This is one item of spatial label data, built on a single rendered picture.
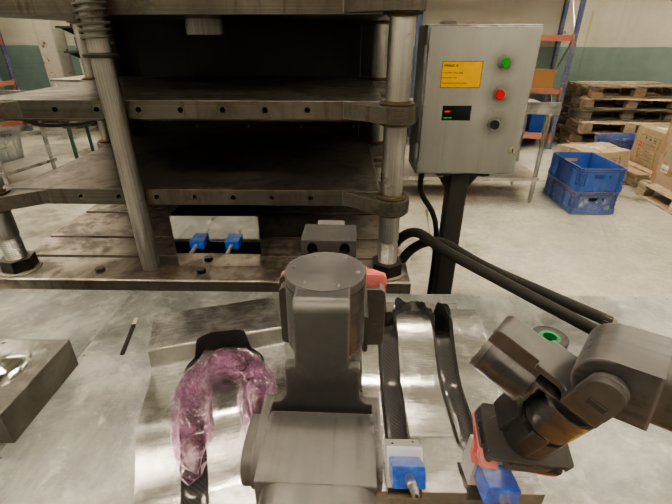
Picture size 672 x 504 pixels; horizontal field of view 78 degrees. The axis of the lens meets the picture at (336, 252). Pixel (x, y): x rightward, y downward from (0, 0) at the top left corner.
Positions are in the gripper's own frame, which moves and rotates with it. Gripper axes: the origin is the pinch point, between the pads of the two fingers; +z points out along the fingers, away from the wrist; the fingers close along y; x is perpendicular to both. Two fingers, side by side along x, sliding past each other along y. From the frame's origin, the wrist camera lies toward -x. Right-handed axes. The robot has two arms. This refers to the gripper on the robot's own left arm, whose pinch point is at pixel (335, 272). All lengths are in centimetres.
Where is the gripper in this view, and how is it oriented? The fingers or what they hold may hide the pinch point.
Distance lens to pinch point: 48.8
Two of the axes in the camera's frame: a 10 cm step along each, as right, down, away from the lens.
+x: 0.0, 9.0, 4.4
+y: -10.0, -0.2, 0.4
